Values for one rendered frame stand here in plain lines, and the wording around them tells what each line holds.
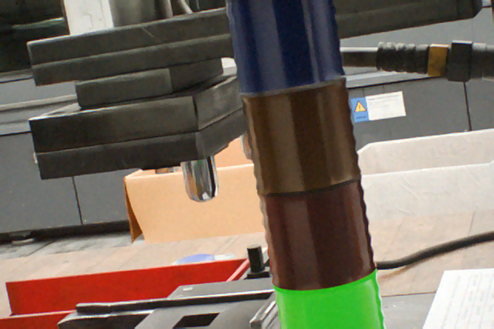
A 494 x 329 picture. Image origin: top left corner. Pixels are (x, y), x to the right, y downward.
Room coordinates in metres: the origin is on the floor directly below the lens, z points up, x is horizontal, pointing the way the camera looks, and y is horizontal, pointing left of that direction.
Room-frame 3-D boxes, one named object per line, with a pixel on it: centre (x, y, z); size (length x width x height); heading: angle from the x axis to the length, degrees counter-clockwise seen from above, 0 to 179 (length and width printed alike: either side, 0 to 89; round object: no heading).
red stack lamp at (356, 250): (0.36, -0.02, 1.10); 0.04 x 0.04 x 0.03
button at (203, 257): (1.03, 0.08, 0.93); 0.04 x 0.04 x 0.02
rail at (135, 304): (0.70, 0.05, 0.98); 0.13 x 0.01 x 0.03; 73
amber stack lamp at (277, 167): (0.36, -0.02, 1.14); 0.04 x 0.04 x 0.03
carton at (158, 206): (3.23, 0.09, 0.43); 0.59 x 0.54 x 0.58; 159
